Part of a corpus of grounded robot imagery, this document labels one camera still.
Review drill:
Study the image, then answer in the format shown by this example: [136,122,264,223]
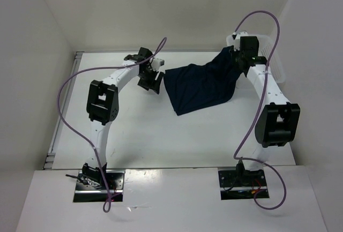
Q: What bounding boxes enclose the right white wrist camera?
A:
[227,31,249,51]

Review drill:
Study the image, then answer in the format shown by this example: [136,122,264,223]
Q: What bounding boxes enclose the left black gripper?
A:
[138,67,164,94]

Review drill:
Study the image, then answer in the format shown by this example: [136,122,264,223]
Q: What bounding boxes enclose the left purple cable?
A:
[56,37,167,213]

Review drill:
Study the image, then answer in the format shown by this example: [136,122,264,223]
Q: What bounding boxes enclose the navy blue shorts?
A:
[163,47,241,116]

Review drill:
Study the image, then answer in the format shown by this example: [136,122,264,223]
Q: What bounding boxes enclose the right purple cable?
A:
[233,10,287,211]

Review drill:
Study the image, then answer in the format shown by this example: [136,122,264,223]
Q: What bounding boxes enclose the white plastic basket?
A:
[226,33,286,84]

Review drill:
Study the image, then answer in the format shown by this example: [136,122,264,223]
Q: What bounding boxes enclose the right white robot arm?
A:
[227,32,300,185]

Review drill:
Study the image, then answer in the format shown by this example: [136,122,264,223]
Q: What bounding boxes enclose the purple cable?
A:
[233,10,287,211]
[56,37,167,213]

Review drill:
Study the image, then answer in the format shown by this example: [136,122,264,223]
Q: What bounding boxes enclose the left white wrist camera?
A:
[150,57,165,72]

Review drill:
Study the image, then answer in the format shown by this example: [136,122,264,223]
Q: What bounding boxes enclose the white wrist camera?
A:
[150,57,165,72]
[227,31,249,51]

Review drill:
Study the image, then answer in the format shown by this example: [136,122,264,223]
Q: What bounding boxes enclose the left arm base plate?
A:
[73,170,125,203]

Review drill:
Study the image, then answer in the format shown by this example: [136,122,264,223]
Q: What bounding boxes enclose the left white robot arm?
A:
[82,47,165,189]

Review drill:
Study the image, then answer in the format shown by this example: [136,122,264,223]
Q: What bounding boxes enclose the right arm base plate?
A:
[218,168,269,200]

